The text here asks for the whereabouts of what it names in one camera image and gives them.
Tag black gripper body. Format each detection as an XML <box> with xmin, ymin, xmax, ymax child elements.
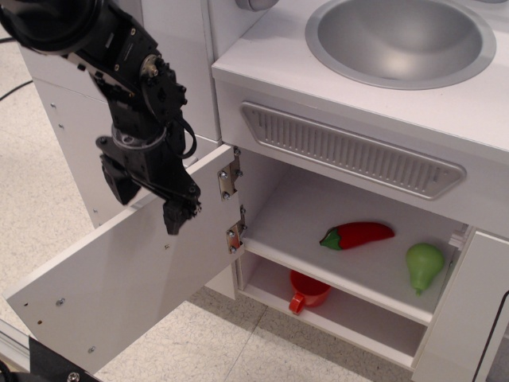
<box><xmin>95</xmin><ymin>127</ymin><xmax>200</xmax><ymax>218</ymax></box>

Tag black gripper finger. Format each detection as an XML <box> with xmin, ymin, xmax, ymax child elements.
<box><xmin>163</xmin><ymin>199</ymin><xmax>191</xmax><ymax>236</ymax></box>
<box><xmin>100</xmin><ymin>154</ymin><xmax>141</xmax><ymax>205</ymax></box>

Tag white cabinet door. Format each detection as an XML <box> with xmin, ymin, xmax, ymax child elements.
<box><xmin>4</xmin><ymin>145</ymin><xmax>240</xmax><ymax>373</ymax></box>

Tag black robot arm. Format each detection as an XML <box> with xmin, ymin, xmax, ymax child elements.
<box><xmin>1</xmin><ymin>1</ymin><xmax>200</xmax><ymax>235</ymax></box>

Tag white toy kitchen cabinet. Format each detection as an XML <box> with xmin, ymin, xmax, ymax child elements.
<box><xmin>209</xmin><ymin>1</ymin><xmax>508</xmax><ymax>381</ymax></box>

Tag silver upper door hinge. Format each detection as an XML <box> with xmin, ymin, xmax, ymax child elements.
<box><xmin>218</xmin><ymin>146</ymin><xmax>243</xmax><ymax>201</ymax></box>

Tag silver door hinge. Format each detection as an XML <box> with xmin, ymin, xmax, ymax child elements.
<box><xmin>218</xmin><ymin>146</ymin><xmax>243</xmax><ymax>201</ymax></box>
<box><xmin>226</xmin><ymin>205</ymin><xmax>247</xmax><ymax>255</ymax></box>

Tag silver lower door hinge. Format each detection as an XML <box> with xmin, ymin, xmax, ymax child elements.
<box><xmin>226</xmin><ymin>205</ymin><xmax>247</xmax><ymax>255</ymax></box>

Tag white toy fridge unit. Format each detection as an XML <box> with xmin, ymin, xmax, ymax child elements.
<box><xmin>22</xmin><ymin>1</ymin><xmax>220</xmax><ymax>224</ymax></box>

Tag red plastic cup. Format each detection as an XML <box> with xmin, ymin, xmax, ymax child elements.
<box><xmin>289</xmin><ymin>270</ymin><xmax>332</xmax><ymax>314</ymax></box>

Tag red toy chili pepper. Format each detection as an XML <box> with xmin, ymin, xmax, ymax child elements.
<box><xmin>319</xmin><ymin>221</ymin><xmax>395</xmax><ymax>251</ymax></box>

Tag black mounting plate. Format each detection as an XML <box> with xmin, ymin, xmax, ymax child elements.
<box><xmin>29</xmin><ymin>337</ymin><xmax>99</xmax><ymax>382</ymax></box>

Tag green toy pear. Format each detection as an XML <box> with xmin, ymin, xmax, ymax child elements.
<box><xmin>406</xmin><ymin>243</ymin><xmax>445</xmax><ymax>296</ymax></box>

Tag silver round sink basin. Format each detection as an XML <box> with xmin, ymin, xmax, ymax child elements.
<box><xmin>305</xmin><ymin>1</ymin><xmax>496</xmax><ymax>90</ymax></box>

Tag black floor cable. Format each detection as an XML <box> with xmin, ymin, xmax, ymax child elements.
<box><xmin>0</xmin><ymin>36</ymin><xmax>33</xmax><ymax>101</ymax></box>

